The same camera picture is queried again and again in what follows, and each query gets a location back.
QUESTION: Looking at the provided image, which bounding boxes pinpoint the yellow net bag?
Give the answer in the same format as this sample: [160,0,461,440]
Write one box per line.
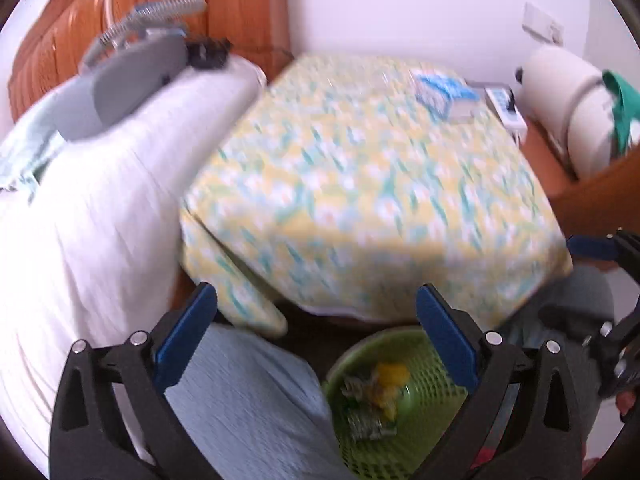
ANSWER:
[366,362,411,422]

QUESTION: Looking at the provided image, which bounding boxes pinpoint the silver foil wrapper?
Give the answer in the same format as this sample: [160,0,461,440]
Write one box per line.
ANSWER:
[341,377,397,441]

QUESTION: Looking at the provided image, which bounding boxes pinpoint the green mesh trash basket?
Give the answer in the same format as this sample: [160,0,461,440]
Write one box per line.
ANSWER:
[323,326,466,479]

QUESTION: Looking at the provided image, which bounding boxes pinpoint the person right hand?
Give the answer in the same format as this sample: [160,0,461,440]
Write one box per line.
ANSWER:
[615,390,637,424]

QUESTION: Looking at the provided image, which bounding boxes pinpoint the brown leather chair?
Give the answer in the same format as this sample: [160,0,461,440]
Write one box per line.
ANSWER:
[521,119,640,236]

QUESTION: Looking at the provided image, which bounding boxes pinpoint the light blue trousers leg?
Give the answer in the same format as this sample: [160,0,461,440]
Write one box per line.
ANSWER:
[494,263,616,411]
[166,324,352,479]

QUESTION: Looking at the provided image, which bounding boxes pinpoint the green cloth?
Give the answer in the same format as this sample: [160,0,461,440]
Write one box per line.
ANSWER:
[602,70,639,156]

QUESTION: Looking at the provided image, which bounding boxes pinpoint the white power strip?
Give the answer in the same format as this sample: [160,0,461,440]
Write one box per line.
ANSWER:
[485,86,527,136]

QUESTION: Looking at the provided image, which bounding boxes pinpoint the white pillow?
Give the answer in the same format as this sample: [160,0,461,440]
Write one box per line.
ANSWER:
[1,55,266,474]

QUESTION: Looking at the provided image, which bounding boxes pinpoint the blue white milk carton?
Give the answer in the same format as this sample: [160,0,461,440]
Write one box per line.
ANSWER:
[412,73,480,122]

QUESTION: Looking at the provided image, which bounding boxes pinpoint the light green blanket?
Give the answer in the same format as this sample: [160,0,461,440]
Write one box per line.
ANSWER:
[1,100,67,203]

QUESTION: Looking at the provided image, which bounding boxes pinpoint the yellow floral tablecloth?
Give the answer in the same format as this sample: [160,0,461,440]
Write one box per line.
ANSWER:
[180,54,572,337]

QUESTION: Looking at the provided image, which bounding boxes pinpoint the grey plastic device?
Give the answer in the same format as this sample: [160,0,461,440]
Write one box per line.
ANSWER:
[53,0,207,142]

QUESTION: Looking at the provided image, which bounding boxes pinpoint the orange wooden headboard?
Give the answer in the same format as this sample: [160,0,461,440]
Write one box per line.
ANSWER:
[1,0,293,131]

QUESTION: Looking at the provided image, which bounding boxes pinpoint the white wall switch panel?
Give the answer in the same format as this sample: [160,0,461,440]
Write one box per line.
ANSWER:
[522,2,564,46]

